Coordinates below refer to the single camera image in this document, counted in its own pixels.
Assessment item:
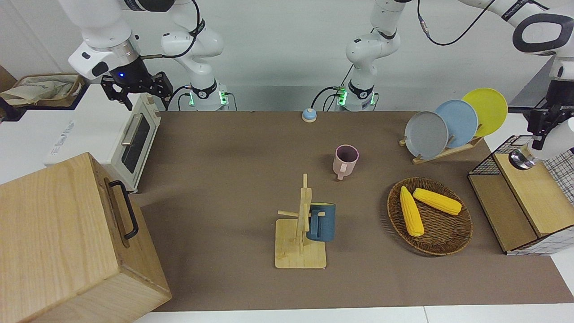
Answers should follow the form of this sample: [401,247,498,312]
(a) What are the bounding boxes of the wooden mug tree stand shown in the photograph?
[274,174,327,270]

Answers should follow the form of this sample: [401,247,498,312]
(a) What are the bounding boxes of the tray with beige bags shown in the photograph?
[0,73,86,109]

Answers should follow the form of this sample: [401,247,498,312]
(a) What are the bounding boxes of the brown wicker basket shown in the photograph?
[387,177,474,257]

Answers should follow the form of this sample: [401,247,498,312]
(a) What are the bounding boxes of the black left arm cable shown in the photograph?
[416,0,499,47]

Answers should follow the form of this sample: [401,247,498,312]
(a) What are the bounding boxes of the light blue plate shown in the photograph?
[434,99,479,149]

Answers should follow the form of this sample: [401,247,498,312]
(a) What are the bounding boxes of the light wooden cabinet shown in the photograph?
[0,152,173,323]

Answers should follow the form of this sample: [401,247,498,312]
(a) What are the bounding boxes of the wooden dish rack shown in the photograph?
[399,135,485,165]

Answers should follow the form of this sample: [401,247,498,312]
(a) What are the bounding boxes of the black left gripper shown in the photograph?
[528,79,574,151]

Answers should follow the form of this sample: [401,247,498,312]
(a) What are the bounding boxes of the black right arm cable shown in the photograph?
[140,0,201,60]

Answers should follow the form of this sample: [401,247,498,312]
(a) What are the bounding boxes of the dark blue mug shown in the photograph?
[306,203,336,243]

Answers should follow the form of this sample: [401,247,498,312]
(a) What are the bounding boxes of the white oven door handle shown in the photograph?
[120,112,145,147]

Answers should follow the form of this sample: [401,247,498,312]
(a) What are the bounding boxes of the yellow corn cob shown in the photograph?
[400,186,425,238]
[413,188,463,216]

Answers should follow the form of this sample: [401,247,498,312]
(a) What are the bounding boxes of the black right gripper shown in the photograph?
[100,53,174,111]

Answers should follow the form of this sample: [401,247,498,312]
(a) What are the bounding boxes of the white toaster oven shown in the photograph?
[43,92,162,194]

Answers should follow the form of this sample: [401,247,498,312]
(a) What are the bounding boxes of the yellow plate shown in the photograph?
[461,87,509,138]

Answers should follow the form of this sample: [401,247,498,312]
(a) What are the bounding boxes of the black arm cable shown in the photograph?
[416,0,499,47]
[140,0,201,60]

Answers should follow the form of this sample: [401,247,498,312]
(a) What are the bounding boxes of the wooden basket lid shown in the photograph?
[493,153,574,238]

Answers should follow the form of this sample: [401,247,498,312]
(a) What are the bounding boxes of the pink mug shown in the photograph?
[332,144,360,181]

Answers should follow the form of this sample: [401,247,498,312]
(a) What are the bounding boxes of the grey plate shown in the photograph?
[404,111,449,161]

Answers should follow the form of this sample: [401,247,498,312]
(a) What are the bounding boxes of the black cabinet handle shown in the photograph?
[109,180,140,240]

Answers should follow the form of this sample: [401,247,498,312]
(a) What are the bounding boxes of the brown table mat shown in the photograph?
[134,110,574,313]

